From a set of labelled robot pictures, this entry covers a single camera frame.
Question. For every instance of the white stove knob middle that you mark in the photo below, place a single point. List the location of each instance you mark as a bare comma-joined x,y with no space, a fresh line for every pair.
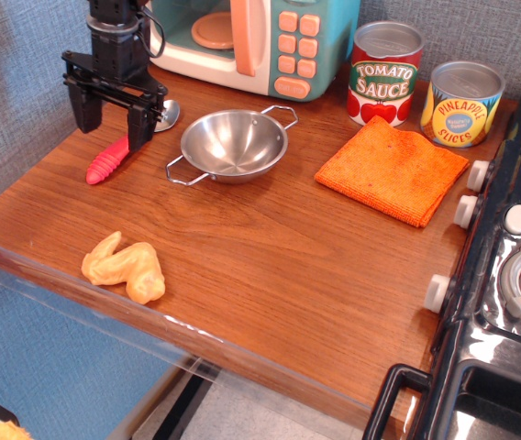
465,210

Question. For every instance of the teal toy microwave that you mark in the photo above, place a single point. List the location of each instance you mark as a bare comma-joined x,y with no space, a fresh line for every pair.
284,49

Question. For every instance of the tomato sauce can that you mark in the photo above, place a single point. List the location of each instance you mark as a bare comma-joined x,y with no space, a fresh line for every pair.
383,71

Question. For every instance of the silver metal pan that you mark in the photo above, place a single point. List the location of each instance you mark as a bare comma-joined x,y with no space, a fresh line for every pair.
235,146

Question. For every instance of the white stove knob upper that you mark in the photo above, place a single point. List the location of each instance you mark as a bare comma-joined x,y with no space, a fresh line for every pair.
477,175

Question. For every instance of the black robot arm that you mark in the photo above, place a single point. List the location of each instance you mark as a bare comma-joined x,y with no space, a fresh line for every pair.
114,9

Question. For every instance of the white stove knob lower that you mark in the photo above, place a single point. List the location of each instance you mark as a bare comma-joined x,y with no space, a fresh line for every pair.
437,289

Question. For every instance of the clear acrylic table guard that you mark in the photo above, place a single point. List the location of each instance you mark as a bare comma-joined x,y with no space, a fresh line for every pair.
94,350

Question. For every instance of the black toy stove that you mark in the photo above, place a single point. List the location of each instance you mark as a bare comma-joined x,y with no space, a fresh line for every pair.
473,389

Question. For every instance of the plastic chicken wing toy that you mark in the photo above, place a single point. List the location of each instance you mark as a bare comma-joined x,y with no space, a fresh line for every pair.
137,266

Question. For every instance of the pineapple slices can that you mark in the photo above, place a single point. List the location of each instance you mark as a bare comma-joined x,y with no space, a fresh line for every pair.
462,100

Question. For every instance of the red handled metal spoon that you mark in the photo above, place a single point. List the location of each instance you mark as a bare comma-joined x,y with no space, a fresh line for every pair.
106,162

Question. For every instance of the white stove knob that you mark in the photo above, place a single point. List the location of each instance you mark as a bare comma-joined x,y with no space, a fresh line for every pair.
437,289
477,175
465,210

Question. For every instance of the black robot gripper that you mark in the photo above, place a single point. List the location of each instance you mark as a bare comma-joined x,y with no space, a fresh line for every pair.
116,71

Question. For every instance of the orange folded cloth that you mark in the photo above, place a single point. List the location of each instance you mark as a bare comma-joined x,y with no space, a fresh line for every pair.
399,173

